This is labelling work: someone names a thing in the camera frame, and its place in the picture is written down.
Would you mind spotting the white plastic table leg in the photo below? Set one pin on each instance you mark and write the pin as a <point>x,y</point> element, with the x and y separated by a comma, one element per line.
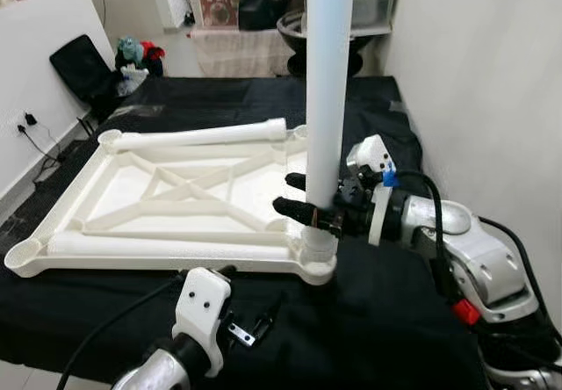
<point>327,74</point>
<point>176,245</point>
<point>202,133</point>

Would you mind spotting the white plastic table top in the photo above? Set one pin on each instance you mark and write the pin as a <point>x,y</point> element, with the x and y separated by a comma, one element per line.
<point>237,188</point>

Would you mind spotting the black tablecloth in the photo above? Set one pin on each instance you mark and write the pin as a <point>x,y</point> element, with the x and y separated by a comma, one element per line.
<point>369,320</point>

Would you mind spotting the beige cloth covered bench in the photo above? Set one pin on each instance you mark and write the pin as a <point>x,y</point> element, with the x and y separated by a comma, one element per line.
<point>237,52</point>

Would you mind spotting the black round basin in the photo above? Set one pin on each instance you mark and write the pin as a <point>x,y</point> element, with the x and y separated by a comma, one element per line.
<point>294,34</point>

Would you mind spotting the black bag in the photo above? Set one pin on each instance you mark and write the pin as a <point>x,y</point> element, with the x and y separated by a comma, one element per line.
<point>263,3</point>

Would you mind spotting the red stuffed toy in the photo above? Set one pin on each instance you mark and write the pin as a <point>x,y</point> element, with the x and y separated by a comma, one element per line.
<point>154,53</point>

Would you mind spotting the clear plastic storage box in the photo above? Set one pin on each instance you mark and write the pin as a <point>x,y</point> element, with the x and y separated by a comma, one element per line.
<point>373,3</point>

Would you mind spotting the white plastic bag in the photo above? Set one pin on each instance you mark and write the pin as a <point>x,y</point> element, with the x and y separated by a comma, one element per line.
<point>132,78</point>

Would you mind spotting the red printed box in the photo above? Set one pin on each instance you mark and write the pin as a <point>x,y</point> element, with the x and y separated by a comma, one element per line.
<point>212,3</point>

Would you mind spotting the teal stuffed toy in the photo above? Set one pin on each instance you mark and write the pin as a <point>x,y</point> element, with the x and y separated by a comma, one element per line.
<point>132,50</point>

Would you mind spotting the open black suitcase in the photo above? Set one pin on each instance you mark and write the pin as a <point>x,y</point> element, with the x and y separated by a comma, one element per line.
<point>79,65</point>

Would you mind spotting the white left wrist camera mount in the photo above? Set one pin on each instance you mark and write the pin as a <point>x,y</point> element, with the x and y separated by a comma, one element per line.
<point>202,306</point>

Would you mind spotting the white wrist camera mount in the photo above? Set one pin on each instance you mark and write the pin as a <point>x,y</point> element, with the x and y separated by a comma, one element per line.
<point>202,306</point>
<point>369,153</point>

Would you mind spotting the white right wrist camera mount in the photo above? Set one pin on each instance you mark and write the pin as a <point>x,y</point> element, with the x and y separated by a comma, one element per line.
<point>369,153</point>

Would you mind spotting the black wall plug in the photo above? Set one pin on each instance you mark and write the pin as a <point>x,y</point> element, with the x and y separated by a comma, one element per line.
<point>29,120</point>

